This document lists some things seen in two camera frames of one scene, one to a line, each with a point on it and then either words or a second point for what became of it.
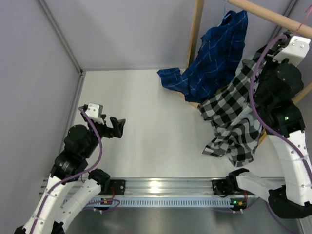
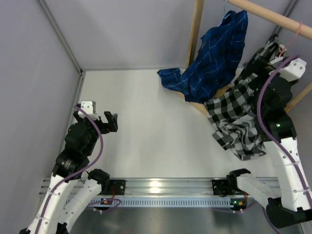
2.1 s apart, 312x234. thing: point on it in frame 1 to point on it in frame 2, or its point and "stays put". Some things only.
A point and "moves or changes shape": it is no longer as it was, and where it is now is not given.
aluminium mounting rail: [163, 186] stays put
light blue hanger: [224, 16] stays put
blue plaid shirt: [214, 65] stays put
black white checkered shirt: [238, 126] moves or changes shape
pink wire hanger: [308, 10] moves or changes shape
